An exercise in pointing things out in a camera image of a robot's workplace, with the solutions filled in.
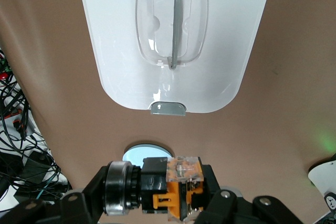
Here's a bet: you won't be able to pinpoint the brown table mat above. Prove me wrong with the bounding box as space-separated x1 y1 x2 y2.
0 0 336 224

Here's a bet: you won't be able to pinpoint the orange black push button switch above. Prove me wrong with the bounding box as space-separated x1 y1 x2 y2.
103 155 211 222

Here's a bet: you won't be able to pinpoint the white lidded storage box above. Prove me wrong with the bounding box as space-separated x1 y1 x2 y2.
76 0 275 116

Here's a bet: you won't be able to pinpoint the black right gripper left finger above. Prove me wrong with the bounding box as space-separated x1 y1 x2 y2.
0 165 111 224

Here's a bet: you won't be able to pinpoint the light blue round plate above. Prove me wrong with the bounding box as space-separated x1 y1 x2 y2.
122 142 176 162

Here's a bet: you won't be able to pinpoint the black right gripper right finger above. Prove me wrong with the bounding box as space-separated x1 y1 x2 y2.
195 164 305 224

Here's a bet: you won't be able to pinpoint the tangled black cables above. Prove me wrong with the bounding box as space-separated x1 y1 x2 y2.
0 48 71 204

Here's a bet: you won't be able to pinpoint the green terminal connector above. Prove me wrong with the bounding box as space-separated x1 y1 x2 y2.
0 58 13 74

